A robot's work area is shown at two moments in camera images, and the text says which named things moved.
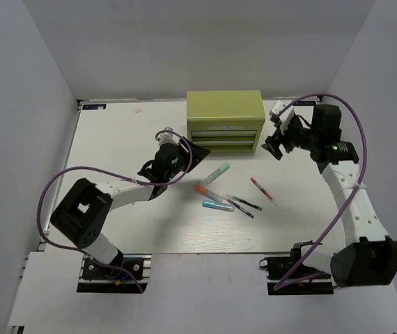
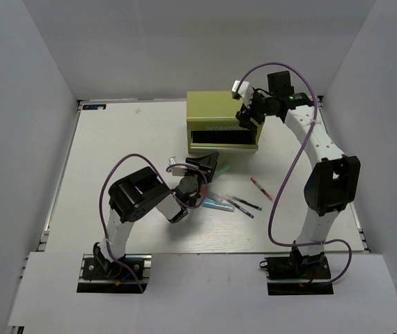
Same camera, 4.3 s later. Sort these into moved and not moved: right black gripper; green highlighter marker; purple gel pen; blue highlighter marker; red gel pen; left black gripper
Moved: left black gripper; right black gripper
Not moved: purple gel pen; red gel pen; green highlighter marker; blue highlighter marker
